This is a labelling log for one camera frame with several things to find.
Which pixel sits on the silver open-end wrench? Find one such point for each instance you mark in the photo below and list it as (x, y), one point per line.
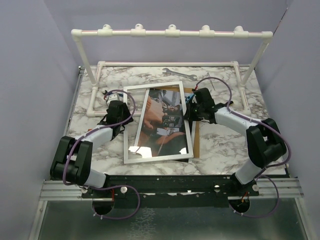
(167, 71)

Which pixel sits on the white picture frame with photo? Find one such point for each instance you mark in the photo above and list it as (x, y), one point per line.
(127, 135)

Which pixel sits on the brown frame backing board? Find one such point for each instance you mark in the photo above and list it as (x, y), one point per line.
(194, 126)

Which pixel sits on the white PVC pipe rack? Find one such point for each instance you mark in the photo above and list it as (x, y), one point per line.
(170, 32)

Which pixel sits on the printed photo with mat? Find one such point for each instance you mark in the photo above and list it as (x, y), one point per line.
(161, 130)

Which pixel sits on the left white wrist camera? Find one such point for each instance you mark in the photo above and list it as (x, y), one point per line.
(113, 97)

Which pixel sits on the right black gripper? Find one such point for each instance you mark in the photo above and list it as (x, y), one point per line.
(188, 115)

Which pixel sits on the aluminium extrusion rail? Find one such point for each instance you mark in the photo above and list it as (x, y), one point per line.
(53, 190)

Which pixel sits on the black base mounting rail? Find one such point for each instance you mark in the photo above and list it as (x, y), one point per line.
(171, 191)

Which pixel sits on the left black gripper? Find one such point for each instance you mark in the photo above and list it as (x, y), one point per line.
(126, 111)

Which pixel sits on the blue handled pliers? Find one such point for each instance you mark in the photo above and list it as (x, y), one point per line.
(117, 92)

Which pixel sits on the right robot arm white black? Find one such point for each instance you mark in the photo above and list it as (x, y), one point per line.
(263, 142)

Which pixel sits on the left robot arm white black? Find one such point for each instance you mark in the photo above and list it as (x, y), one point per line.
(73, 157)

